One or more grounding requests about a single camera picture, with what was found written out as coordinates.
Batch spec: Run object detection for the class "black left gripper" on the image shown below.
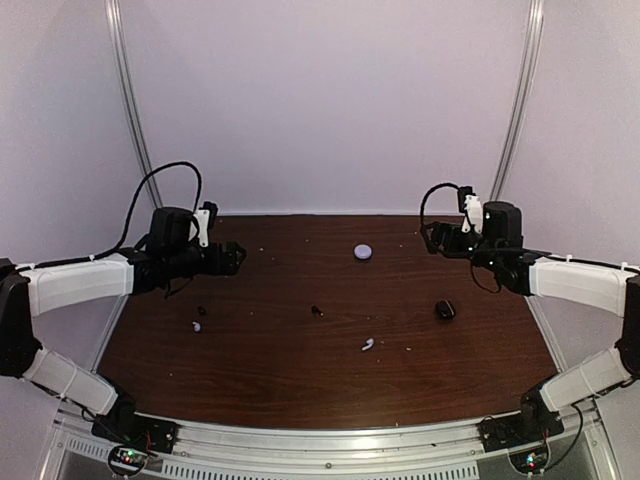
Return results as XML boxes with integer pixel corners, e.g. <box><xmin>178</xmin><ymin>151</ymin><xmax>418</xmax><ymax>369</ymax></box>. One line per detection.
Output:
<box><xmin>166</xmin><ymin>239</ymin><xmax>246</xmax><ymax>279</ymax></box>

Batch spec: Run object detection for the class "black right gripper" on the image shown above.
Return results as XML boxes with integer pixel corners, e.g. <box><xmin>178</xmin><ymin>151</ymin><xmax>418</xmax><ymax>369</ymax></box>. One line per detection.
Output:
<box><xmin>422</xmin><ymin>221</ymin><xmax>502</xmax><ymax>272</ymax></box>

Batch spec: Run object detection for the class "black earbud charging case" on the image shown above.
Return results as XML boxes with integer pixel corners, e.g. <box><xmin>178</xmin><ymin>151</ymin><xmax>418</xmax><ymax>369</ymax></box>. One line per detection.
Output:
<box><xmin>434</xmin><ymin>300</ymin><xmax>456</xmax><ymax>321</ymax></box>

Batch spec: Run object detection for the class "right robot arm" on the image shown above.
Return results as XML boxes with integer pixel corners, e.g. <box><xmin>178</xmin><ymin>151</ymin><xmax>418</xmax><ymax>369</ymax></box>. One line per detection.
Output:
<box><xmin>420</xmin><ymin>195</ymin><xmax>639</xmax><ymax>442</ymax></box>

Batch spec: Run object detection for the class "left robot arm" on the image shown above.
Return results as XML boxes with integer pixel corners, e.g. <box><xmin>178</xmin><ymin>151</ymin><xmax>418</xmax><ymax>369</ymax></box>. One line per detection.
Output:
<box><xmin>1</xmin><ymin>202</ymin><xmax>247</xmax><ymax>444</ymax></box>

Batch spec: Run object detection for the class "purple round charging case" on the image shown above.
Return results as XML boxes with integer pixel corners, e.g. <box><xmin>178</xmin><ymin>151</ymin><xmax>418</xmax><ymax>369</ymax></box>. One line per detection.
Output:
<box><xmin>353</xmin><ymin>244</ymin><xmax>373</xmax><ymax>261</ymax></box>

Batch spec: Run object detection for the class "white purple earbud centre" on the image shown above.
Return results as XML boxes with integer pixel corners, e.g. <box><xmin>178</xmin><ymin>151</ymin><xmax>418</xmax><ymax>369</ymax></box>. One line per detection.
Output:
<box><xmin>361</xmin><ymin>338</ymin><xmax>375</xmax><ymax>352</ymax></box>

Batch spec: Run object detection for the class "left circuit board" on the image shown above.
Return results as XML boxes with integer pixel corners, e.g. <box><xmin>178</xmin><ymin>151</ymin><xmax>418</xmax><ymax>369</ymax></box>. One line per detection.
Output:
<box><xmin>107</xmin><ymin>445</ymin><xmax>149</xmax><ymax>477</ymax></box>

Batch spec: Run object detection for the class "circuit board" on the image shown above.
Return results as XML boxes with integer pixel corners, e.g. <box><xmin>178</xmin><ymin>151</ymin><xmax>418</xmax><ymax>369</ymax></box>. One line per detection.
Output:
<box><xmin>107</xmin><ymin>445</ymin><xmax>149</xmax><ymax>477</ymax></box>
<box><xmin>509</xmin><ymin>448</ymin><xmax>549</xmax><ymax>476</ymax></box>

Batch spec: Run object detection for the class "right circuit board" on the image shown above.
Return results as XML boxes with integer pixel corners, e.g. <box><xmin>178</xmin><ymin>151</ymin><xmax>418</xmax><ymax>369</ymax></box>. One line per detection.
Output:
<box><xmin>509</xmin><ymin>448</ymin><xmax>549</xmax><ymax>476</ymax></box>

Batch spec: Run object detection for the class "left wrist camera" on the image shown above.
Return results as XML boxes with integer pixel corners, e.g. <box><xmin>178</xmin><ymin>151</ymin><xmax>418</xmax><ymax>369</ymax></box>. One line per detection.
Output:
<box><xmin>194</xmin><ymin>201</ymin><xmax>218</xmax><ymax>248</ymax></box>

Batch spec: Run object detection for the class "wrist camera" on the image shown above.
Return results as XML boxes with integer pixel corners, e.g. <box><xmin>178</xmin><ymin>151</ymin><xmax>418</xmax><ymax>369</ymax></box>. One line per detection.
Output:
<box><xmin>457</xmin><ymin>186</ymin><xmax>484</xmax><ymax>234</ymax></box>
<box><xmin>194</xmin><ymin>201</ymin><xmax>218</xmax><ymax>248</ymax></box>

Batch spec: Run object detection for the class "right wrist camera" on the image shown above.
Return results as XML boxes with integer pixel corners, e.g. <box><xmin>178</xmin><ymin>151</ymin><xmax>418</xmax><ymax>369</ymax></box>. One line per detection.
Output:
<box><xmin>457</xmin><ymin>186</ymin><xmax>484</xmax><ymax>234</ymax></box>

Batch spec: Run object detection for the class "right black camera cable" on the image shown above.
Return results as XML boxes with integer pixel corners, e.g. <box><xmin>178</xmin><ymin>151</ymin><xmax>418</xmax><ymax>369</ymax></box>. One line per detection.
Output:
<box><xmin>418</xmin><ymin>182</ymin><xmax>461</xmax><ymax>236</ymax></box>

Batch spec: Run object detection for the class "black camera cable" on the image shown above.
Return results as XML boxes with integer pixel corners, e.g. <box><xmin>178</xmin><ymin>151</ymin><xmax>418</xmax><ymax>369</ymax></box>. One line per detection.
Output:
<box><xmin>89</xmin><ymin>161</ymin><xmax>204</xmax><ymax>261</ymax></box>
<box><xmin>418</xmin><ymin>182</ymin><xmax>461</xmax><ymax>236</ymax></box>

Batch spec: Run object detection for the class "left black camera cable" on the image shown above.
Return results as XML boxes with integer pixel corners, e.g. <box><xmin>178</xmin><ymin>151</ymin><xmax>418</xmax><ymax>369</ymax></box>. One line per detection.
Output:
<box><xmin>89</xmin><ymin>161</ymin><xmax>204</xmax><ymax>261</ymax></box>

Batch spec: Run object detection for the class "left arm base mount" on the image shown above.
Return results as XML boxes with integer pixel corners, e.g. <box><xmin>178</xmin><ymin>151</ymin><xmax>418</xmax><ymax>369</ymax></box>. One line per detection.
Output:
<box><xmin>91</xmin><ymin>413</ymin><xmax>178</xmax><ymax>454</ymax></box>

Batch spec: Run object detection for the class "front aluminium rail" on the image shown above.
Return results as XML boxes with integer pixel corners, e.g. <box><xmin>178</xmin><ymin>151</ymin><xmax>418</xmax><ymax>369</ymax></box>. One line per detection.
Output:
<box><xmin>39</xmin><ymin>407</ymin><xmax>619</xmax><ymax>480</ymax></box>

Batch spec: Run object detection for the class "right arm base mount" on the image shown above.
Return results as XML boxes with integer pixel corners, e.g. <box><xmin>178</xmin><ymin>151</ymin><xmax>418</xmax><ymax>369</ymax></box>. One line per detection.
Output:
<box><xmin>477</xmin><ymin>413</ymin><xmax>564</xmax><ymax>453</ymax></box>

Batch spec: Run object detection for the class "right aluminium frame post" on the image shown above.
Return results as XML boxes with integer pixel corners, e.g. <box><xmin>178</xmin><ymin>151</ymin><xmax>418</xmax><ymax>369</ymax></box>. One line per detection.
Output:
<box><xmin>490</xmin><ymin>0</ymin><xmax>544</xmax><ymax>200</ymax></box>

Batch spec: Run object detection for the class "aluminium frame post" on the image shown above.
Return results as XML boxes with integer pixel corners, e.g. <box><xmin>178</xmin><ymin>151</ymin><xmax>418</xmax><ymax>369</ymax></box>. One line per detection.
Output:
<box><xmin>490</xmin><ymin>0</ymin><xmax>544</xmax><ymax>200</ymax></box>
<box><xmin>103</xmin><ymin>0</ymin><xmax>166</xmax><ymax>211</ymax></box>

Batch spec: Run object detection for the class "left aluminium frame post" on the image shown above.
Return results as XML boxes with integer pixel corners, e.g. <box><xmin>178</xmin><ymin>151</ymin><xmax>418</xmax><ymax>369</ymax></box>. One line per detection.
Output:
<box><xmin>103</xmin><ymin>0</ymin><xmax>166</xmax><ymax>211</ymax></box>

